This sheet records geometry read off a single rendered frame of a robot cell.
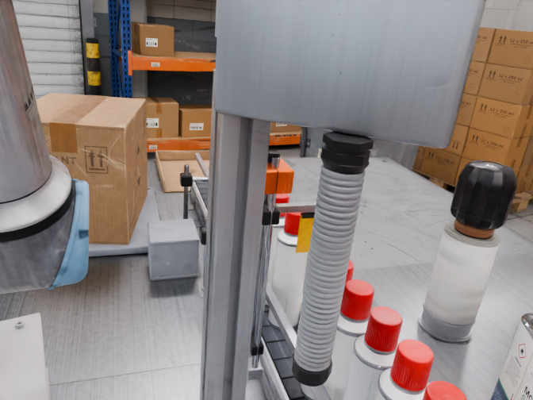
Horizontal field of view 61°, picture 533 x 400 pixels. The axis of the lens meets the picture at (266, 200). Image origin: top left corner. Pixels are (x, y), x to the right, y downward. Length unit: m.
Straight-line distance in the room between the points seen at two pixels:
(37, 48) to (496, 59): 3.84
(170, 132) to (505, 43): 2.86
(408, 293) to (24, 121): 0.74
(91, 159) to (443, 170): 3.52
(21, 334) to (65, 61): 4.16
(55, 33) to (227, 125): 4.35
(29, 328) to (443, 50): 0.60
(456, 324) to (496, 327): 0.12
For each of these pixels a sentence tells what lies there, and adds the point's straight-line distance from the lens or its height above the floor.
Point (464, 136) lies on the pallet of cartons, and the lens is 4.06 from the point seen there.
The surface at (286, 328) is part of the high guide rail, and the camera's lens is 0.64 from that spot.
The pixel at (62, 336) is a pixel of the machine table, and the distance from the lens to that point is 0.86.
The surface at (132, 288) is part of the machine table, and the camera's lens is 0.95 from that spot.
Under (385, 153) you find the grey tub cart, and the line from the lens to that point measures 2.92.
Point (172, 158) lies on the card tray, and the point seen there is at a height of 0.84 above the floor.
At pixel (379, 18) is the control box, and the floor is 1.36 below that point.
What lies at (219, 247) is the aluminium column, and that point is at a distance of 0.43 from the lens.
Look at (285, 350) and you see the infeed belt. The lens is 0.74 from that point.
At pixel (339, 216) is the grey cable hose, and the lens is 0.32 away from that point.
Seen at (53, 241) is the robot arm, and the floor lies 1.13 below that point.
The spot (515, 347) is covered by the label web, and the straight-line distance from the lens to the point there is 0.61.
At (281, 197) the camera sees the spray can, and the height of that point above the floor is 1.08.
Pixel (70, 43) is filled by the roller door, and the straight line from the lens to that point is 4.73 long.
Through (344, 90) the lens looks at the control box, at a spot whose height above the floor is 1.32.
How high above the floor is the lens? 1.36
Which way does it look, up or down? 23 degrees down
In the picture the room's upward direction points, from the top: 6 degrees clockwise
